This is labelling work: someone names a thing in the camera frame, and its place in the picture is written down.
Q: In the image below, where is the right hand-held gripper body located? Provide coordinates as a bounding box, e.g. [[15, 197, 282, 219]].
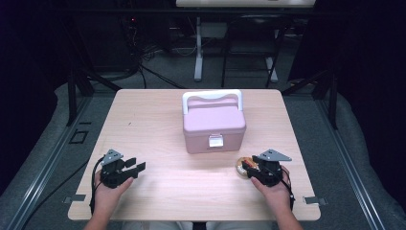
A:
[[247, 149, 293, 188]]

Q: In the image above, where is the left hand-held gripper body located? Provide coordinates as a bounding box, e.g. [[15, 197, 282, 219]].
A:
[[100, 149, 139, 189]]

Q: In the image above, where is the pink storage box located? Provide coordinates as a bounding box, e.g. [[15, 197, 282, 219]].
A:
[[181, 89, 247, 155]]

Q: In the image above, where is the person's left hand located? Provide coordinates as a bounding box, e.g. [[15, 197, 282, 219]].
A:
[[94, 173, 135, 212]]

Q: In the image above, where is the person's right hand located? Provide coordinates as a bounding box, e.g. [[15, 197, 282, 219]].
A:
[[250, 166, 294, 214]]

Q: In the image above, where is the person's white clothing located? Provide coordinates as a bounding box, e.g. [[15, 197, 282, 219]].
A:
[[122, 220, 276, 230]]

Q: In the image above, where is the black metal stand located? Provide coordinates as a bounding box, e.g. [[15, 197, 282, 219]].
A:
[[282, 67, 340, 130], [63, 18, 123, 127]]

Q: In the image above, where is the short white desk leg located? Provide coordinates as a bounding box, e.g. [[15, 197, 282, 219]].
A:
[[265, 57, 280, 83]]

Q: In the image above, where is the black chair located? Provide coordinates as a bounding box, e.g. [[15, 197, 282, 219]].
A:
[[220, 12, 290, 89]]

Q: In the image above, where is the long white desk leg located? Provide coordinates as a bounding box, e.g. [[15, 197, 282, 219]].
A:
[[193, 16, 205, 82]]

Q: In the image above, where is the white desk top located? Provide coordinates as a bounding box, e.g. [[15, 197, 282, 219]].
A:
[[175, 0, 317, 9]]

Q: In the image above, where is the left hand-held gripper cable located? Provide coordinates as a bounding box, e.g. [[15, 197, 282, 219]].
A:
[[89, 155, 106, 215]]

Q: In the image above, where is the hand-held gripper cable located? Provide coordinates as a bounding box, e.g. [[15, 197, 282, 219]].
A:
[[280, 166, 296, 212], [89, 155, 106, 215]]

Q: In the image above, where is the right hand-held gripper cable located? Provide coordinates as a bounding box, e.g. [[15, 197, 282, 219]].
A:
[[280, 166, 296, 212]]

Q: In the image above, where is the grey table bracket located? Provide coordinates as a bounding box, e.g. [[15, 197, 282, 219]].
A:
[[62, 194, 87, 205], [302, 195, 328, 206]]

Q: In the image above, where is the thin black floor cable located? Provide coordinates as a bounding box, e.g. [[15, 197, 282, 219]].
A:
[[21, 158, 94, 230]]

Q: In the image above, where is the aluminium floor rail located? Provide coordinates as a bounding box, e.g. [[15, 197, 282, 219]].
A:
[[5, 95, 94, 230], [317, 98, 388, 230]]

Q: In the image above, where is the bundle of black floor cables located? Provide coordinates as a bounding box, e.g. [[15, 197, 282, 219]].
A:
[[119, 15, 188, 90]]

